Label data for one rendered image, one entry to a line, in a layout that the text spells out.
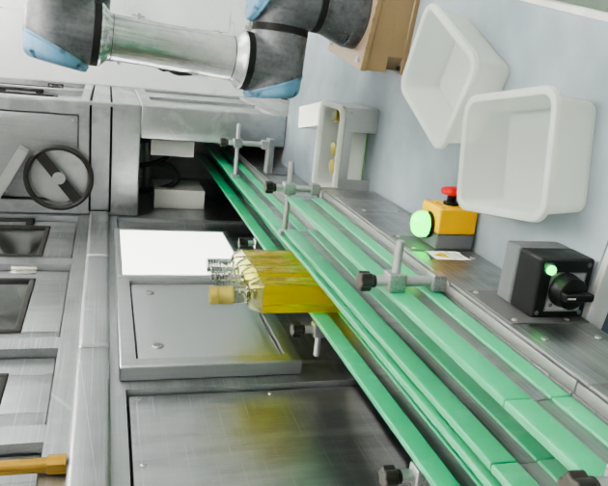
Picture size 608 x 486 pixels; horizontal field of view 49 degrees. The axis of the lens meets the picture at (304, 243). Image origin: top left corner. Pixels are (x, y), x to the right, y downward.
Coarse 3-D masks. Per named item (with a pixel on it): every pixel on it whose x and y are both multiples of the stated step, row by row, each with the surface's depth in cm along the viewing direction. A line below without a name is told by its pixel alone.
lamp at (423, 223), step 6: (426, 210) 112; (414, 216) 111; (420, 216) 110; (426, 216) 110; (432, 216) 111; (414, 222) 111; (420, 222) 110; (426, 222) 110; (432, 222) 110; (414, 228) 111; (420, 228) 110; (426, 228) 110; (432, 228) 110; (420, 234) 111; (426, 234) 111
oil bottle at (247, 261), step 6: (246, 258) 137; (252, 258) 137; (258, 258) 137; (264, 258) 138; (270, 258) 138; (276, 258) 139; (282, 258) 139; (288, 258) 139; (294, 258) 140; (240, 264) 134; (246, 264) 134; (252, 264) 134; (258, 264) 134; (264, 264) 134; (270, 264) 135; (276, 264) 135; (282, 264) 136; (288, 264) 136; (294, 264) 136; (300, 264) 137; (240, 270) 133
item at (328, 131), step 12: (324, 108) 165; (336, 108) 154; (324, 120) 167; (324, 132) 167; (336, 132) 168; (324, 144) 168; (324, 156) 169; (336, 156) 153; (324, 168) 170; (336, 168) 154; (312, 180) 171; (324, 180) 171; (336, 180) 155
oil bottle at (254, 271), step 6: (246, 270) 130; (252, 270) 129; (258, 270) 129; (264, 270) 130; (270, 270) 130; (276, 270) 130; (282, 270) 131; (288, 270) 131; (294, 270) 132; (300, 270) 132; (306, 270) 132; (246, 276) 128; (252, 276) 128; (258, 276) 128; (264, 276) 128; (270, 276) 129; (276, 276) 129; (282, 276) 129; (288, 276) 130; (294, 276) 130; (300, 276) 130; (306, 276) 131; (246, 282) 128
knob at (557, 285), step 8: (560, 280) 82; (568, 280) 82; (576, 280) 82; (552, 288) 83; (560, 288) 82; (568, 288) 81; (576, 288) 82; (584, 288) 82; (552, 296) 83; (560, 296) 82; (568, 296) 80; (576, 296) 81; (584, 296) 81; (592, 296) 81; (560, 304) 82; (568, 304) 82; (576, 304) 82
